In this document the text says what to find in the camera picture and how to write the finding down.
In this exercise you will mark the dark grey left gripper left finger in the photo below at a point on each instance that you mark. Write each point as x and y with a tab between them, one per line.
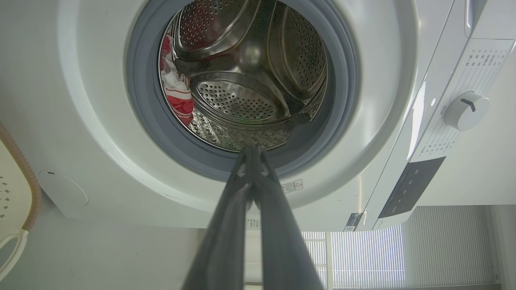
219	249

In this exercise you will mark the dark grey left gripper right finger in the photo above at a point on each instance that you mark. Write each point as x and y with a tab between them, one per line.
282	249

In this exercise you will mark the red and white garment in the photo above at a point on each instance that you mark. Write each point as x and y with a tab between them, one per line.
181	102

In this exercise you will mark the dark grey appliance control panel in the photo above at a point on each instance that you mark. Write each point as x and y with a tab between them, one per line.
411	187

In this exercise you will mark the cream basket with brown rim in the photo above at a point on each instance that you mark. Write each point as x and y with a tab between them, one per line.
12	189

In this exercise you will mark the grey triangle warning sticker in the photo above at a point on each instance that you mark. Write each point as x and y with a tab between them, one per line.
292	186

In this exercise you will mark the white front-load washing machine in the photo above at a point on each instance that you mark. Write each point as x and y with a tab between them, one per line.
363	121

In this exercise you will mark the perforated stainless steel drum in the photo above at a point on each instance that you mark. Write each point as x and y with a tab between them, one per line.
242	96

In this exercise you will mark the white window blinds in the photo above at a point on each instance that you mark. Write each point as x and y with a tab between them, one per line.
443	241

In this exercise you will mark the grey rubber door gasket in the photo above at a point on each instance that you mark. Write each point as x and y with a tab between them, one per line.
145	100

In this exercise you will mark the round white filter cover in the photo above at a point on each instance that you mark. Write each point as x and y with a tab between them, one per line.
62	189

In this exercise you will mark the white round program knob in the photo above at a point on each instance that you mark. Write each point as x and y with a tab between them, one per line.
465	112

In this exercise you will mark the white detergent drawer front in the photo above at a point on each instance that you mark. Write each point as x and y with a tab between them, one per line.
498	20

